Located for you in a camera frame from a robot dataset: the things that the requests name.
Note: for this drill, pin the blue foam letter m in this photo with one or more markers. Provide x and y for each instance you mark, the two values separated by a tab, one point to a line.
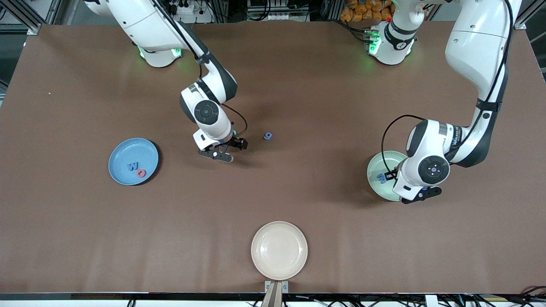
381	178

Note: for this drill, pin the metal mount bracket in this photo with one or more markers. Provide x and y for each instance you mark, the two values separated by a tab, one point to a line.
268	285

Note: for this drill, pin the grey equipment box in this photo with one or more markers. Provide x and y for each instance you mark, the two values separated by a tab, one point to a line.
277	10

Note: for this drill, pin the white power strip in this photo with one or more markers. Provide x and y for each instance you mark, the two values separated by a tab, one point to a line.
200	17

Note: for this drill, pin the red foam letter Q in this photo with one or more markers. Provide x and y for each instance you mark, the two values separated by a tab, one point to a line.
140	172

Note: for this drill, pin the brown table cover sheet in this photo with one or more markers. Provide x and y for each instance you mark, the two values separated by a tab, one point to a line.
85	234

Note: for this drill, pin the blue plate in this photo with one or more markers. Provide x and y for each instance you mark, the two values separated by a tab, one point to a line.
123	149

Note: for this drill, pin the blue foam letter W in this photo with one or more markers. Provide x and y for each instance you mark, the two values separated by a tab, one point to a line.
134	166

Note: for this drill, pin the green plate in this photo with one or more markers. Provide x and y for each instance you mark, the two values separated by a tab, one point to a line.
377	192

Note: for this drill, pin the cream plate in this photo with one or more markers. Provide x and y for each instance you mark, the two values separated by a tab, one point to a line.
279	250

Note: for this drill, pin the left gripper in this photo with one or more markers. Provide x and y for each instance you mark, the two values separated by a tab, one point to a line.
390	175

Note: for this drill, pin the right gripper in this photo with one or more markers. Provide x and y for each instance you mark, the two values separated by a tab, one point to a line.
236	142

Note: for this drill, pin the orange snack bags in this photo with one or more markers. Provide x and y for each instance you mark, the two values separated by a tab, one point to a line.
362	10

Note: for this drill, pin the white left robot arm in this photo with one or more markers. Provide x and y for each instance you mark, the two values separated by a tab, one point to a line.
477	42

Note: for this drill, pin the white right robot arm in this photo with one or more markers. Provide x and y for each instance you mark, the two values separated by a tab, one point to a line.
140	21

